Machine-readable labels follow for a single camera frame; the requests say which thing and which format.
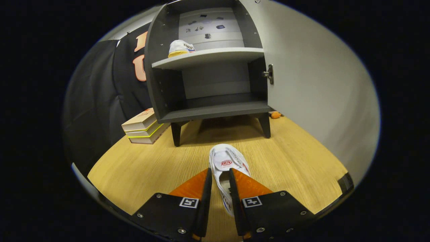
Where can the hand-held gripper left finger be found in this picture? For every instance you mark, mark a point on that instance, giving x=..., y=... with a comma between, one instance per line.
x=205, y=208

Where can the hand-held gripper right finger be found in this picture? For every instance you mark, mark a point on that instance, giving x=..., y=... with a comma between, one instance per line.
x=235, y=208

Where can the white shoe red logo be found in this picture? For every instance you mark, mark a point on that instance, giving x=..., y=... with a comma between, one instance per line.
x=225, y=158

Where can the grey shoe cabinet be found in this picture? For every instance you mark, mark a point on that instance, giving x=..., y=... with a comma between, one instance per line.
x=161, y=94

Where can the beige shoe cabinet door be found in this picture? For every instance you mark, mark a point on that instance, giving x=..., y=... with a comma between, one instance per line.
x=319, y=101

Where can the white shoe yellow sole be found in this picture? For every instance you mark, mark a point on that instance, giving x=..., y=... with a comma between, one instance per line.
x=179, y=47

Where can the metal door hinge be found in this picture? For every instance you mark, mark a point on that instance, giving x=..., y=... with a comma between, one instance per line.
x=269, y=74

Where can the white box yellow-green trim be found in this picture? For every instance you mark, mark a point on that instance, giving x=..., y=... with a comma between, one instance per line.
x=144, y=140
x=141, y=133

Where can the small orange toy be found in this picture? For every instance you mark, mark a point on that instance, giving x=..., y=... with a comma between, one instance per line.
x=276, y=115

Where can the black backdrop cloth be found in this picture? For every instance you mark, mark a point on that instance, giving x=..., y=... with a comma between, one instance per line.
x=97, y=101

